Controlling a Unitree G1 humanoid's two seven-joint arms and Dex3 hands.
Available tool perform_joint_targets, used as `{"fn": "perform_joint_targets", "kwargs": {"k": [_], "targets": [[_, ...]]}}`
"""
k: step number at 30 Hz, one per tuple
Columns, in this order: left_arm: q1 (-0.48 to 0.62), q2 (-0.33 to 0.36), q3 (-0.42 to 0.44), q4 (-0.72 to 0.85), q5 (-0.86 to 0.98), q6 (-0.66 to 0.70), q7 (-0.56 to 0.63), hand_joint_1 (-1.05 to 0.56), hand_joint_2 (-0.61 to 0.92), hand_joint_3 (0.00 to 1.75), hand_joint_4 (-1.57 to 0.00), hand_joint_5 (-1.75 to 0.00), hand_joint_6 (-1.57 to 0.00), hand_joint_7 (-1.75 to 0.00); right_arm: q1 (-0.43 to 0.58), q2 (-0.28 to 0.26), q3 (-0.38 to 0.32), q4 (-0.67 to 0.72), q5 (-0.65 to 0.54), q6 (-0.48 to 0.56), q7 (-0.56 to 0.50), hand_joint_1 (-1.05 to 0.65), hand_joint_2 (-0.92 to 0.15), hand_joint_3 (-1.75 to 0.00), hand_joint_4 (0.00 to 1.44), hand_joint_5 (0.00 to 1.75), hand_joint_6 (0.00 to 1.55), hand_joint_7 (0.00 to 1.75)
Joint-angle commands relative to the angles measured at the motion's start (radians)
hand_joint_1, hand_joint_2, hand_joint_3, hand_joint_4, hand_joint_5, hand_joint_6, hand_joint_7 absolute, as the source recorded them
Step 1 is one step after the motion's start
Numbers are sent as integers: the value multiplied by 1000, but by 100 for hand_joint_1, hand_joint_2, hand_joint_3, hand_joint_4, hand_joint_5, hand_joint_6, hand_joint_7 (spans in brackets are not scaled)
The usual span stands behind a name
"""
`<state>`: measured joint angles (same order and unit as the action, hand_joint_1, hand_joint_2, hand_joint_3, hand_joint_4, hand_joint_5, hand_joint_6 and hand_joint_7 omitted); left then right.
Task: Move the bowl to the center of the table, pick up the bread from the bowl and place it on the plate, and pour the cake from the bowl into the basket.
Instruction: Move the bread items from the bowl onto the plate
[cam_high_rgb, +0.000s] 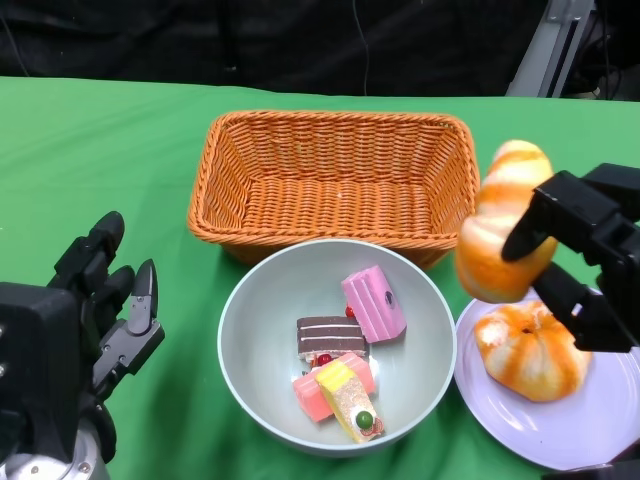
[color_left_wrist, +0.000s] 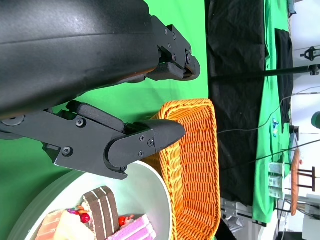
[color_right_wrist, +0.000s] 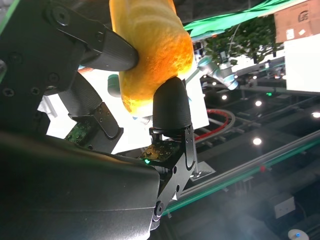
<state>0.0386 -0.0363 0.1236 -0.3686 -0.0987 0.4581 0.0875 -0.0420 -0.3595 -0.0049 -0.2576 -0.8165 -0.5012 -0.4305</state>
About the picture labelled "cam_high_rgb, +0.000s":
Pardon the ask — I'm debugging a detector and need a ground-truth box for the green tablecloth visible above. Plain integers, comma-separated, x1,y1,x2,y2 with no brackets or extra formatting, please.
0,77,640,480

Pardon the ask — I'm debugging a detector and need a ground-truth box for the black backdrop cloth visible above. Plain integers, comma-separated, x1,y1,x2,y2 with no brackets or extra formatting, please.
0,0,551,99

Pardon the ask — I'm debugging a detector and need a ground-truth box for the thin hanging black cable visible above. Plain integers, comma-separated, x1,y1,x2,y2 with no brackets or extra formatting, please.
351,0,375,97

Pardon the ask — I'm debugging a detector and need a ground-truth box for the magenta cake with blueberry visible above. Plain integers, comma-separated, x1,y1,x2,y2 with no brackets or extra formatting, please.
340,265,407,345

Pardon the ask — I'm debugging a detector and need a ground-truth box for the orange wicker basket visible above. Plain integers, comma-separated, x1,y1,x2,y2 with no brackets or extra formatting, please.
187,110,481,269

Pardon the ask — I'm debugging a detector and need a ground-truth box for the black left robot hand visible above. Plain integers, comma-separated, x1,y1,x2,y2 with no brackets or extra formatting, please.
0,210,166,464

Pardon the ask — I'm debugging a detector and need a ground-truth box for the salmon pink layer cake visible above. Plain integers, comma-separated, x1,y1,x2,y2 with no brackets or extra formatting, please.
292,352,377,424

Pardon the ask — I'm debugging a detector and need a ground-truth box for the chocolate layer cake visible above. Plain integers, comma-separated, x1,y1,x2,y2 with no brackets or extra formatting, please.
296,314,369,365

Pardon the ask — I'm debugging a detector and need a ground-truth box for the aluminium profile frame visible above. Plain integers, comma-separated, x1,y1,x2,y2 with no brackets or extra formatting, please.
505,0,599,99

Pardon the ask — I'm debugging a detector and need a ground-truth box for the yellow cake with green ball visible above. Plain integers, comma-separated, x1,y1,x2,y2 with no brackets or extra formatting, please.
314,360,386,445

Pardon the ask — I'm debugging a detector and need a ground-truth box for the black cable bundle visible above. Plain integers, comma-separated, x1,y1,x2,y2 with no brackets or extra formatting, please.
574,14,640,104

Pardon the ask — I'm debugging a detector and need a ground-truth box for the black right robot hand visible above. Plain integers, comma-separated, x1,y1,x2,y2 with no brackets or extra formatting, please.
501,163,640,354

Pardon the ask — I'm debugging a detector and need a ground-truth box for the lavender plate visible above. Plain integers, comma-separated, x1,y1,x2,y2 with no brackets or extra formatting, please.
453,288,640,472

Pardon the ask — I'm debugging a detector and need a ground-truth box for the grey bowl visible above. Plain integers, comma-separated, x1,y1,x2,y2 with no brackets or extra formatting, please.
217,238,457,459

